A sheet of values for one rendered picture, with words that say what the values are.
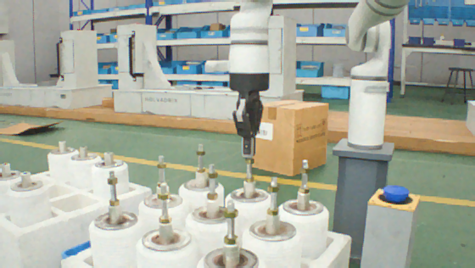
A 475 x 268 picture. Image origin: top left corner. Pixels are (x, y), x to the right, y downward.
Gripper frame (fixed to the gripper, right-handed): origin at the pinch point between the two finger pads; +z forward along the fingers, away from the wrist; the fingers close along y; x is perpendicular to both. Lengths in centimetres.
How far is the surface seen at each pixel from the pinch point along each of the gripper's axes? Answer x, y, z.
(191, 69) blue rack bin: 232, 470, 1
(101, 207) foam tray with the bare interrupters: 36.1, -0.6, 17.4
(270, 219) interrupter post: -8.2, -15.6, 7.5
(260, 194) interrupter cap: -2.3, 0.9, 9.8
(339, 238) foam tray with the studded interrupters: -18.5, 0.5, 17.1
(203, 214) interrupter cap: 4.6, -11.9, 10.0
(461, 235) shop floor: -55, 49, 35
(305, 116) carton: 5, 104, 9
